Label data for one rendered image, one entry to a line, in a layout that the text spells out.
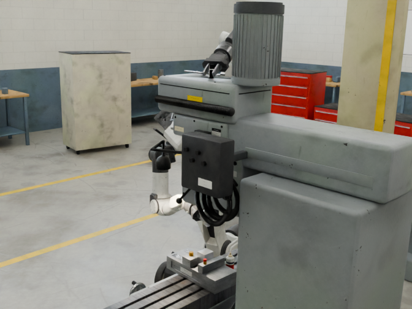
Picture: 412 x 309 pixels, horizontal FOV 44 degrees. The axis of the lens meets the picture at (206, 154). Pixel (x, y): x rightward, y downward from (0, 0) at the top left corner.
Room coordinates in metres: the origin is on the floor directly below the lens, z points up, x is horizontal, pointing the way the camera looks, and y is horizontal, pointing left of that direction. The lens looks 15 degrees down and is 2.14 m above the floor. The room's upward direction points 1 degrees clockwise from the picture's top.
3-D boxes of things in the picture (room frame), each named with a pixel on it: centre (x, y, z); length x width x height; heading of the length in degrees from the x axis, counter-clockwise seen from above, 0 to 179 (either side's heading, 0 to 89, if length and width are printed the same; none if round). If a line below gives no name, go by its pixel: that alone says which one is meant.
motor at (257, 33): (2.12, -0.20, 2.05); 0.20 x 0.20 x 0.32
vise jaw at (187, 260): (2.32, 0.03, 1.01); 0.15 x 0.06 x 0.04; 134
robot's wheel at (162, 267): (3.08, 0.24, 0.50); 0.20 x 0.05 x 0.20; 149
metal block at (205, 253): (2.28, -0.01, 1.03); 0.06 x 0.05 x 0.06; 134
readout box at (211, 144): (1.84, 0.00, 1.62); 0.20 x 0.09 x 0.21; 46
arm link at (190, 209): (2.37, 0.03, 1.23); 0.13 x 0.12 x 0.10; 119
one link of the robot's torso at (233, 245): (3.18, -0.12, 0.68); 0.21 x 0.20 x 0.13; 149
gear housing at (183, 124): (2.26, -0.05, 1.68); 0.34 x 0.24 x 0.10; 46
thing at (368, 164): (1.95, -0.38, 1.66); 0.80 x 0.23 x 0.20; 46
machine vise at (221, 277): (2.31, 0.01, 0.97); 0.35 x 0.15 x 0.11; 44
